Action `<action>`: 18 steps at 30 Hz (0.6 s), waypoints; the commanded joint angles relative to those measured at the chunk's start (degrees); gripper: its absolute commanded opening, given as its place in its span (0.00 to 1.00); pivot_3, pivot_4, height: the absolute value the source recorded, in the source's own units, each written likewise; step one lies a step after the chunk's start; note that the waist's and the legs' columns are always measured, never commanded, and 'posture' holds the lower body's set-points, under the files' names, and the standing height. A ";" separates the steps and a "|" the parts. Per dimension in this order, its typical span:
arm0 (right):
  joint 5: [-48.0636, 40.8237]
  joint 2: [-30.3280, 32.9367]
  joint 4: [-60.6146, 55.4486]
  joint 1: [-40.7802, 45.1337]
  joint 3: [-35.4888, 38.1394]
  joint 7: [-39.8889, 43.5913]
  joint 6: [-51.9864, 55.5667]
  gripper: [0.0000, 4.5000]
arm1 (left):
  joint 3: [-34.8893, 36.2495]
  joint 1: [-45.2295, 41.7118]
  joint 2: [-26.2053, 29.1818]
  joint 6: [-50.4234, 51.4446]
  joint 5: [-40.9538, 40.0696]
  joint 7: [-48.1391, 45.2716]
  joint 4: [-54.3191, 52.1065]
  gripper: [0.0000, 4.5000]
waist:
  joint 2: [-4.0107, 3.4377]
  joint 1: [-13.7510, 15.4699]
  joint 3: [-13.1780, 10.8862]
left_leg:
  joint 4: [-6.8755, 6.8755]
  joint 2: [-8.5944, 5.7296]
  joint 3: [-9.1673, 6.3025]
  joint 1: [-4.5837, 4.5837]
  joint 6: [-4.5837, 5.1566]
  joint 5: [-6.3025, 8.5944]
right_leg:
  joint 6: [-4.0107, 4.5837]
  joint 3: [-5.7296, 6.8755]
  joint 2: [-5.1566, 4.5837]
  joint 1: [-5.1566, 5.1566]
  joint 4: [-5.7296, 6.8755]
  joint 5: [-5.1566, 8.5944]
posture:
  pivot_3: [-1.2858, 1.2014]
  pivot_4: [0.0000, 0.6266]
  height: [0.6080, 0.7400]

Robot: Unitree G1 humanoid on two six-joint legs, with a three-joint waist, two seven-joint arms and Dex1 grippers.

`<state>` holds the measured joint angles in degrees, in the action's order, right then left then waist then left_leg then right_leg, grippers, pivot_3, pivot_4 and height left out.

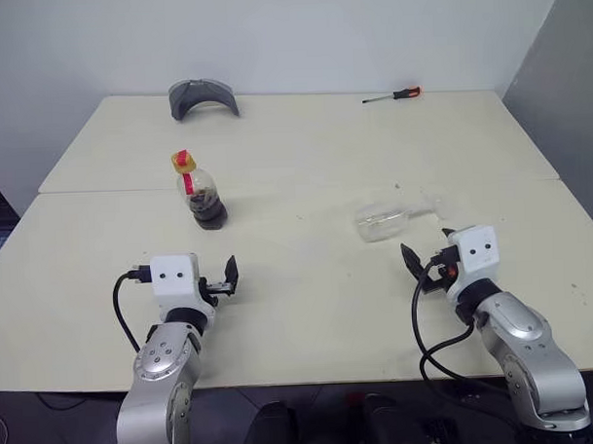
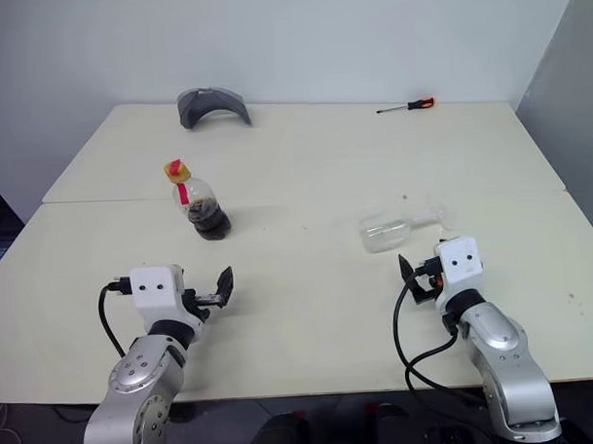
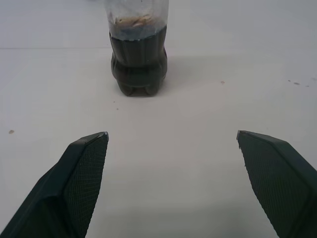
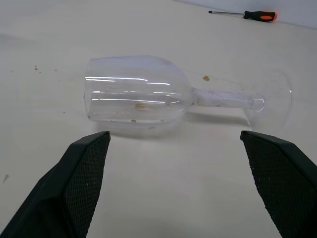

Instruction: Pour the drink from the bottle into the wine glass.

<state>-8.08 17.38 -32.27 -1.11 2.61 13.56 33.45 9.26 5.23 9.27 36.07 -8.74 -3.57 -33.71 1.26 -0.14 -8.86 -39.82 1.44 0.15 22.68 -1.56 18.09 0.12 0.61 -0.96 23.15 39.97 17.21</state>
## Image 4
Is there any clear plastic bottle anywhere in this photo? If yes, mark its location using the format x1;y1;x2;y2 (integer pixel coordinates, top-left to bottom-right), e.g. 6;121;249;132
83;54;293;137

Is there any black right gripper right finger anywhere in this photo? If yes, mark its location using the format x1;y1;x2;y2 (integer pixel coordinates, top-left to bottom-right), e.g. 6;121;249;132
240;130;317;238

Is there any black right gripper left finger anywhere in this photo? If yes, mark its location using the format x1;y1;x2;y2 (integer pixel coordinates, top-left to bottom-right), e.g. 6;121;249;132
0;131;111;238

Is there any orange and black screwdriver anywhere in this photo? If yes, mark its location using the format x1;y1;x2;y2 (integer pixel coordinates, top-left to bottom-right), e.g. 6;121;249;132
208;10;278;22

